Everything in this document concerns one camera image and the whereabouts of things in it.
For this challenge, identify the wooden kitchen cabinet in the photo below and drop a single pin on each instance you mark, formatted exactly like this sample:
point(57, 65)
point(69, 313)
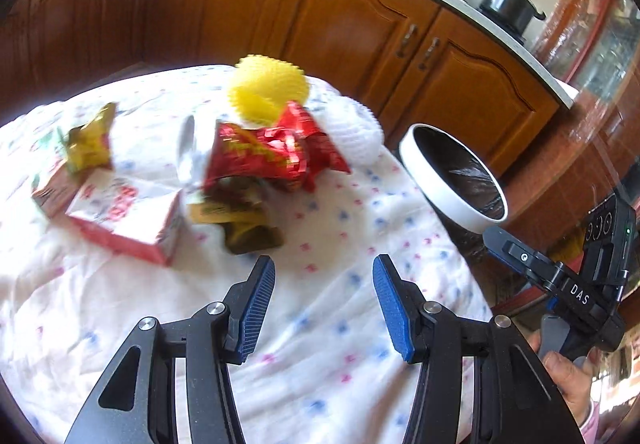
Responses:
point(330, 24)

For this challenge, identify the red snack packet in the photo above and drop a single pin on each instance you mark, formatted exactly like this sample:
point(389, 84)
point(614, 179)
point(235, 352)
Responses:
point(260, 154)

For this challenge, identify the person's right hand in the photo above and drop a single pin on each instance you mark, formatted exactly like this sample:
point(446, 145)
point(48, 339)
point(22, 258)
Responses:
point(570, 379)

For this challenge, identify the plastic wrapped wooden display cabinet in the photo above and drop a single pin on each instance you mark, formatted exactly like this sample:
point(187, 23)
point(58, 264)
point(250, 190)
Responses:
point(580, 124)

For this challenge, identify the yellow foam fruit net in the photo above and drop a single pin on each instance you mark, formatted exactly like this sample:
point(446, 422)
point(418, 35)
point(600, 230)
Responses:
point(265, 84)

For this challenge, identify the gold green snack wrapper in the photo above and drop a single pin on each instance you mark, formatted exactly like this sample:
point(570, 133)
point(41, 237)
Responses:
point(90, 144)

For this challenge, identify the white round trash bin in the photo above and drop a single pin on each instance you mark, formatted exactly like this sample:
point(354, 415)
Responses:
point(435, 184)

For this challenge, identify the black cooking pot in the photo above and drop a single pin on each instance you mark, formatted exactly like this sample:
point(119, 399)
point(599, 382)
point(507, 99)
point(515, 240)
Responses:
point(505, 2)

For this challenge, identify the large red white carton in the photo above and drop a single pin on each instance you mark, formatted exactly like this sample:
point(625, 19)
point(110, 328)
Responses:
point(125, 214)

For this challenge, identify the small red carton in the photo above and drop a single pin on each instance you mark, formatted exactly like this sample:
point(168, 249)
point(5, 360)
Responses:
point(47, 194)

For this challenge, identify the yellow box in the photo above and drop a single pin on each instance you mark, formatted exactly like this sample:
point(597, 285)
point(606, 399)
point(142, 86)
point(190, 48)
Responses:
point(572, 251)

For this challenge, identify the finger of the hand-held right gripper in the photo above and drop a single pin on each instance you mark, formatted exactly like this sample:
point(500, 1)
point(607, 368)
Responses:
point(520, 256)

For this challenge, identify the brown yellow snack wrapper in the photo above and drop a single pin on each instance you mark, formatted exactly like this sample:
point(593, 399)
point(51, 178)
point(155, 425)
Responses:
point(245, 224)

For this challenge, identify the white foam fruit net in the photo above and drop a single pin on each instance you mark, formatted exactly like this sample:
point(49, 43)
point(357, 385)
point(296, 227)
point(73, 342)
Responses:
point(355, 134)

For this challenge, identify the white dotted blanket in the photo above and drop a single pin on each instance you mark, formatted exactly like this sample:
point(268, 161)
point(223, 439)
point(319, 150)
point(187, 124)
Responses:
point(310, 304)

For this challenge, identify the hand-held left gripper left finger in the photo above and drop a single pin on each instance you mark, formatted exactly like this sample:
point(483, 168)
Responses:
point(257, 304)

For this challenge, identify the black gas stove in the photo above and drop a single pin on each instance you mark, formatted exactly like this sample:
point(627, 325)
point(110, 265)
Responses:
point(515, 32)

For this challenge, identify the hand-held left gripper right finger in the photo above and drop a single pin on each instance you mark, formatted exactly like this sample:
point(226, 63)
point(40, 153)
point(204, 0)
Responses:
point(392, 309)

